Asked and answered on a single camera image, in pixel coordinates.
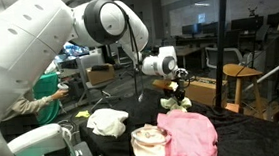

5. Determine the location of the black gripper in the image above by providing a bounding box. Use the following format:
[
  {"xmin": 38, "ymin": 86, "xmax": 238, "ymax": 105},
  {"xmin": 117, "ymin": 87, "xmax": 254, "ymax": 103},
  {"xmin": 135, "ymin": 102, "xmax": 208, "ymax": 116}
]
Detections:
[{"xmin": 171, "ymin": 78, "xmax": 192, "ymax": 107}]

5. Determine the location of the pale yellow white cloth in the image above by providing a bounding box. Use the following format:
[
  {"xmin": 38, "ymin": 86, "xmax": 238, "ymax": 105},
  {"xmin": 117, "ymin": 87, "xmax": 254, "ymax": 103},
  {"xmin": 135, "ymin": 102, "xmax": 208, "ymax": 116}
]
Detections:
[{"xmin": 159, "ymin": 94, "xmax": 193, "ymax": 115}]

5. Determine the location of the pink cloth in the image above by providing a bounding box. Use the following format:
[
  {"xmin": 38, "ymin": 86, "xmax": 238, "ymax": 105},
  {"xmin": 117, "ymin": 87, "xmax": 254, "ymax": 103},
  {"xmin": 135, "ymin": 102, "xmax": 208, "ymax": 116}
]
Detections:
[{"xmin": 155, "ymin": 106, "xmax": 220, "ymax": 156}]

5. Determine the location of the white braided rope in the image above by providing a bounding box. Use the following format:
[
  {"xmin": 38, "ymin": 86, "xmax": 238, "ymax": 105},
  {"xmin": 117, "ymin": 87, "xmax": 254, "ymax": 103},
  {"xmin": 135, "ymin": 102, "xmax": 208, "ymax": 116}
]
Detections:
[{"xmin": 130, "ymin": 124, "xmax": 169, "ymax": 148}]

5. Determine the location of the white handheld controller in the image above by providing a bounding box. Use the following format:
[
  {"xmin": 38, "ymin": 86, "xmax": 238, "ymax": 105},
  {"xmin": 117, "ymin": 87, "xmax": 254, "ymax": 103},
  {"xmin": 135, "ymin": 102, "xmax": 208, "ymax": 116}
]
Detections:
[{"xmin": 57, "ymin": 83, "xmax": 70, "ymax": 92}]

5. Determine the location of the peach shirt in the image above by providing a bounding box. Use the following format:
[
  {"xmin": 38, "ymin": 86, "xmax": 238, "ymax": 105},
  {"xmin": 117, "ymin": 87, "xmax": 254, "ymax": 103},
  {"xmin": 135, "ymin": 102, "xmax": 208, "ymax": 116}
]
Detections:
[{"xmin": 129, "ymin": 121, "xmax": 174, "ymax": 156}]

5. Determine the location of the person in beige top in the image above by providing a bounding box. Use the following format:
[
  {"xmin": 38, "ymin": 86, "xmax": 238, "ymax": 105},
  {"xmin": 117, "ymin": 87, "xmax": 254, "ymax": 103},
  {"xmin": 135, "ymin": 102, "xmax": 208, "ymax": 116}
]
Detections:
[{"xmin": 0, "ymin": 87, "xmax": 72, "ymax": 130}]

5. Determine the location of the long cardboard box black stripe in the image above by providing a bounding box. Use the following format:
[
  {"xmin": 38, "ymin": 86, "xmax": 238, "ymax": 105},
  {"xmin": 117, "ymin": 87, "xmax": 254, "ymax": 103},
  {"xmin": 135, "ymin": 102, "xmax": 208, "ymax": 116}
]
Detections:
[{"xmin": 183, "ymin": 74, "xmax": 230, "ymax": 108}]

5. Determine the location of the wooden office desk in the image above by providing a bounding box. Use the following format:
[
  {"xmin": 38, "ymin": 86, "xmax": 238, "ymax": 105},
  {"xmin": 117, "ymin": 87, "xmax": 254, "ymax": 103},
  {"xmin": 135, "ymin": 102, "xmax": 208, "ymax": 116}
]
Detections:
[{"xmin": 175, "ymin": 44, "xmax": 203, "ymax": 71}]

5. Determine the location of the flat orange wooden board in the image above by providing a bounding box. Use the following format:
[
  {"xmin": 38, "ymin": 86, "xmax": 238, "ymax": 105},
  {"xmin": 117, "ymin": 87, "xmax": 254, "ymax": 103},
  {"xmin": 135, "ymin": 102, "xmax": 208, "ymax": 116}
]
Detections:
[{"xmin": 224, "ymin": 101, "xmax": 242, "ymax": 115}]

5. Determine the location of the wooden stool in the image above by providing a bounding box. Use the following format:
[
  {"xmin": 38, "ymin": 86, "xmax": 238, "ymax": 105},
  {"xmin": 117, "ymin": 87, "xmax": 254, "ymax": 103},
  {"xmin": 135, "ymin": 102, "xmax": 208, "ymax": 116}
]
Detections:
[{"xmin": 220, "ymin": 60, "xmax": 267, "ymax": 122}]

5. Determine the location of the black computer monitor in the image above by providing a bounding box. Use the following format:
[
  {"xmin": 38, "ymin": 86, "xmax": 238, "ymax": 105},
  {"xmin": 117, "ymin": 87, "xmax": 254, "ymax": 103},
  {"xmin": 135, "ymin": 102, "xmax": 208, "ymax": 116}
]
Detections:
[
  {"xmin": 229, "ymin": 15, "xmax": 266, "ymax": 34},
  {"xmin": 201, "ymin": 21, "xmax": 220, "ymax": 37},
  {"xmin": 266, "ymin": 11, "xmax": 279, "ymax": 29},
  {"xmin": 180, "ymin": 22, "xmax": 204, "ymax": 40}
]

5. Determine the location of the cream white towel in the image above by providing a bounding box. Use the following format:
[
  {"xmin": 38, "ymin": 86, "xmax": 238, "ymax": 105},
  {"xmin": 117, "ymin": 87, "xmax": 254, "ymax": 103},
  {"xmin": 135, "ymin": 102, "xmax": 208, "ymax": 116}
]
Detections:
[{"xmin": 85, "ymin": 106, "xmax": 131, "ymax": 140}]

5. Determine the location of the black vertical pole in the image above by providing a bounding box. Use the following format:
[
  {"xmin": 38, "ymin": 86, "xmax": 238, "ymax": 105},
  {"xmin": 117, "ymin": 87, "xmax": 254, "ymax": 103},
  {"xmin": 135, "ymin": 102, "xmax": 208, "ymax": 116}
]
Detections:
[{"xmin": 207, "ymin": 0, "xmax": 238, "ymax": 111}]

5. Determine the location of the small cardboard box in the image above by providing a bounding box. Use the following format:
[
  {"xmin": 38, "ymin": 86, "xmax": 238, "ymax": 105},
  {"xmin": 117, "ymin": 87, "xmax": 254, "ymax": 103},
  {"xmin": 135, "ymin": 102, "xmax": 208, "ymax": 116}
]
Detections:
[{"xmin": 85, "ymin": 63, "xmax": 117, "ymax": 87}]

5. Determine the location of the black velvet tablecloth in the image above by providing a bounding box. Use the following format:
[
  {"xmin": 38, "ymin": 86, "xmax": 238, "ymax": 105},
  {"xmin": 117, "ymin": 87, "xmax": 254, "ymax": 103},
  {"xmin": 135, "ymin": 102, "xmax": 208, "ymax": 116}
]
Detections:
[{"xmin": 75, "ymin": 76, "xmax": 279, "ymax": 156}]

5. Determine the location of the black pouch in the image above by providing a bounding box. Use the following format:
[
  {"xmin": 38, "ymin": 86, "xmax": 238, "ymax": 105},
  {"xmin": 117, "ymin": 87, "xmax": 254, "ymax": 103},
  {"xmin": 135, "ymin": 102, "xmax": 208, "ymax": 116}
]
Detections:
[{"xmin": 90, "ymin": 63, "xmax": 111, "ymax": 72}]

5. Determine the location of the light metal rod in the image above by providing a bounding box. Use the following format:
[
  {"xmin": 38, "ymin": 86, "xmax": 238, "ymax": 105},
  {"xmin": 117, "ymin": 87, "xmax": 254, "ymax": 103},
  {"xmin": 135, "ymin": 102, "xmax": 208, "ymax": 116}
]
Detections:
[{"xmin": 242, "ymin": 58, "xmax": 279, "ymax": 92}]

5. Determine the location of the yellow rag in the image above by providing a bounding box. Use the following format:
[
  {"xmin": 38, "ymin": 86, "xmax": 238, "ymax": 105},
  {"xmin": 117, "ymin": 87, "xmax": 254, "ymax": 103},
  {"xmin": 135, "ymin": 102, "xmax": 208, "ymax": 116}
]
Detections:
[{"xmin": 74, "ymin": 109, "xmax": 91, "ymax": 120}]

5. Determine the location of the grey office chair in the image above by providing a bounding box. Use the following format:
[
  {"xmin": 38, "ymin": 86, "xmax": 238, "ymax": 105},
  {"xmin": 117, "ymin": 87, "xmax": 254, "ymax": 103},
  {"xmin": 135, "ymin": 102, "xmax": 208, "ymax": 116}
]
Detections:
[{"xmin": 74, "ymin": 53, "xmax": 116, "ymax": 111}]

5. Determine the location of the green cloth cover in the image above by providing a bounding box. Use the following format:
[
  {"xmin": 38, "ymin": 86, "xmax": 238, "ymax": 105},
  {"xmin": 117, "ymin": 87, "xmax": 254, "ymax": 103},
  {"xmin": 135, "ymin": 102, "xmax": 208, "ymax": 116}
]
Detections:
[{"xmin": 32, "ymin": 72, "xmax": 63, "ymax": 126}]

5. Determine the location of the amber wrist camera mount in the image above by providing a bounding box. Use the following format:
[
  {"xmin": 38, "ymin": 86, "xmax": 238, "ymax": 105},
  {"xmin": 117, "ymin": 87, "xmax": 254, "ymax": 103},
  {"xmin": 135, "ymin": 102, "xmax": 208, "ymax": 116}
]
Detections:
[{"xmin": 152, "ymin": 77, "xmax": 180, "ymax": 94}]

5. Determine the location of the white frame office chair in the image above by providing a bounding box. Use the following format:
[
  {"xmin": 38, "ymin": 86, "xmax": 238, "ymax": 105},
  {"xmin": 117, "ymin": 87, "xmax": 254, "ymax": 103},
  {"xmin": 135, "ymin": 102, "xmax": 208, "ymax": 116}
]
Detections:
[{"xmin": 204, "ymin": 44, "xmax": 245, "ymax": 71}]

